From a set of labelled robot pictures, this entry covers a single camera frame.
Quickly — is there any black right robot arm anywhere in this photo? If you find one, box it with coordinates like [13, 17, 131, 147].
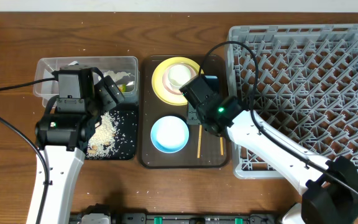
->
[187, 95, 358, 223]

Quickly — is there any clear plastic bin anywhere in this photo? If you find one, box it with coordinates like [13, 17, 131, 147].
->
[35, 56, 140, 110]

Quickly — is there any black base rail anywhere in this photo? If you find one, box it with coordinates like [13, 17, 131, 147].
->
[68, 203, 279, 224]

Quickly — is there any pile of rice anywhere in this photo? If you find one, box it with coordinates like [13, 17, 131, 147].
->
[85, 110, 138, 157]

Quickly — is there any black tray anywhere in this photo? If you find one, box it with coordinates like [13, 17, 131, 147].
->
[84, 103, 138, 161]

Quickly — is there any wooden chopstick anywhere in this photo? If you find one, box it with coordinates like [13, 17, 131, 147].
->
[197, 125, 203, 159]
[219, 137, 224, 156]

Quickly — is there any yellow plate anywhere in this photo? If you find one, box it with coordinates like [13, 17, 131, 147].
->
[152, 57, 200, 106]

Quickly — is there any pink bowl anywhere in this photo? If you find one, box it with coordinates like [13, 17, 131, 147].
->
[162, 63, 196, 95]

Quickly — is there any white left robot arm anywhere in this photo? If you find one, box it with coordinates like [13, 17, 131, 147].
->
[27, 65, 124, 223]

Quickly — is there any brown serving tray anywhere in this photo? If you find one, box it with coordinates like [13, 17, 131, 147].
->
[138, 55, 230, 169]

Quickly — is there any light blue bowl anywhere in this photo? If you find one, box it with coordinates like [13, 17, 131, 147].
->
[150, 116, 190, 154]

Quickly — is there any white paper cup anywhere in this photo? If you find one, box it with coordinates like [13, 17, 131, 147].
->
[167, 64, 191, 90]

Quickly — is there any grey dishwasher rack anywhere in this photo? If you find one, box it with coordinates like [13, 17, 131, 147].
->
[225, 24, 358, 169]

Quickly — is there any white tissue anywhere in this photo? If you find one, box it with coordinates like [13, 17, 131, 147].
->
[104, 70, 130, 82]

